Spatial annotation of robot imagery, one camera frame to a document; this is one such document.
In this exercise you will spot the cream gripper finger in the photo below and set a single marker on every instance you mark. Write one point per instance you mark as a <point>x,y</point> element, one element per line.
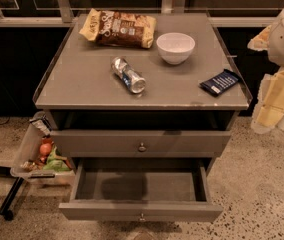
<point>282,90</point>
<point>265,118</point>

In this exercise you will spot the silver blue redbull can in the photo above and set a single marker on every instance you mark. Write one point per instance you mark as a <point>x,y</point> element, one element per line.
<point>134,82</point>

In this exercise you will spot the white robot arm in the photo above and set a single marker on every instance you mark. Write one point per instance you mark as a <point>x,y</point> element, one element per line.
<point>271,40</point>

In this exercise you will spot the grey drawer cabinet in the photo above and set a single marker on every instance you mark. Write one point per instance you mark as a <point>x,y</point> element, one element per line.
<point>80,91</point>

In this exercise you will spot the open middle drawer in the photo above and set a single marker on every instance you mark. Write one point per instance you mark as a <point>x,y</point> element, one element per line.
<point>141,190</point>

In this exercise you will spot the closed top drawer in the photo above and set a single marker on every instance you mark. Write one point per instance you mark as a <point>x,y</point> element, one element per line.
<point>140,143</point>

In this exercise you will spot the white ceramic bowl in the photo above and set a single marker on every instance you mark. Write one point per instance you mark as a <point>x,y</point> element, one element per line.
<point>175,48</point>

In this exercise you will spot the brown chip bag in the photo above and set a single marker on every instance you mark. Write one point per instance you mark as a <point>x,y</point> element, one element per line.
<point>114,28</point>

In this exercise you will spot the green packet in bin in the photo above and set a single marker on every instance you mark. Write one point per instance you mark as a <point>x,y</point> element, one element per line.
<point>56,162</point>

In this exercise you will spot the clear plastic side bin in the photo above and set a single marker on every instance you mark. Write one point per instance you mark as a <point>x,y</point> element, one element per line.
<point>25,164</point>

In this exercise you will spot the black stand leg with wheel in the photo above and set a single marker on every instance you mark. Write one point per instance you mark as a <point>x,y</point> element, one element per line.
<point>5,210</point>

